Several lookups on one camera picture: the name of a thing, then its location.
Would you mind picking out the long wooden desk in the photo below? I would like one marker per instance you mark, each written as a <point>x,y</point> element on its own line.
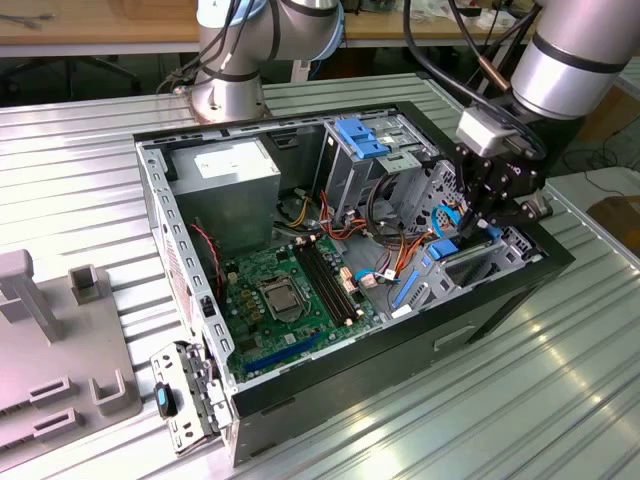
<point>75,27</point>

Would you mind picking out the silver expansion slot bracket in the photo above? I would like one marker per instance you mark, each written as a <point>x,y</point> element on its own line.
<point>192,400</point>

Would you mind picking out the silver optical drive cage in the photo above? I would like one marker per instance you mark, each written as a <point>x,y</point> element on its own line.
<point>345,170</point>

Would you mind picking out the black and blue bracket latch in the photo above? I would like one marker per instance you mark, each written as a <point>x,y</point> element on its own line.
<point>165,400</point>

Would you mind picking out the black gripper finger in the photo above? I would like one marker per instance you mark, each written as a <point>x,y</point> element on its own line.
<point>520,210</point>
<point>477,180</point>

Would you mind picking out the hard disk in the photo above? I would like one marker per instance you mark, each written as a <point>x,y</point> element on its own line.
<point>442,250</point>

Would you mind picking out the grey power supply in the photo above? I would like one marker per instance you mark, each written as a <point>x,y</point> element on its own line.
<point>225,200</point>

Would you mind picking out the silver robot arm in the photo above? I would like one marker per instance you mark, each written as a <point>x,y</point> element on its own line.
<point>565,65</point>

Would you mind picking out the black RAM slot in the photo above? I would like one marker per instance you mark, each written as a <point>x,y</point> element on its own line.
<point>324,282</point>
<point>318,282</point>
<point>336,282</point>
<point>330,282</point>

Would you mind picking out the white cardboard box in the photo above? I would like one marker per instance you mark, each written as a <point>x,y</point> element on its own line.
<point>502,19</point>

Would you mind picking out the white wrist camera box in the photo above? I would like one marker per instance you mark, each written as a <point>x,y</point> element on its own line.
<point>482,132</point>

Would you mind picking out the silver disk bay cage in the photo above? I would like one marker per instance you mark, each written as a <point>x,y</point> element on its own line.
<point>517,240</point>

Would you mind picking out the silver CPU socket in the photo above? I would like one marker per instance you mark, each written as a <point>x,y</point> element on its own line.
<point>280,301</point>

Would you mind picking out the brown cardboard box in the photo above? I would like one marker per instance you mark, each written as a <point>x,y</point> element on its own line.
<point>617,215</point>

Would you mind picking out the grey parts rack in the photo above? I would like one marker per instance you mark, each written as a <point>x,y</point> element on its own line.
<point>75,340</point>

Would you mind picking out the black open PC case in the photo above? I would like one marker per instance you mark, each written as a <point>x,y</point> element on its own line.
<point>400,360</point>

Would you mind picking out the grey metal frame table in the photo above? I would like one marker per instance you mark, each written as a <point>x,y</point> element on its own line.
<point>631,82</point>

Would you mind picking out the blue expansion slot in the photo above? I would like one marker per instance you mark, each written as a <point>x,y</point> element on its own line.
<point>282,355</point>

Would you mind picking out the blue drive cage latch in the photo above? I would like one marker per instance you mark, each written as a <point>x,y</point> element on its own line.
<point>362,140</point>

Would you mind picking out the green motherboard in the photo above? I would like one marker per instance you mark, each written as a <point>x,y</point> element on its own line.
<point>295,345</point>

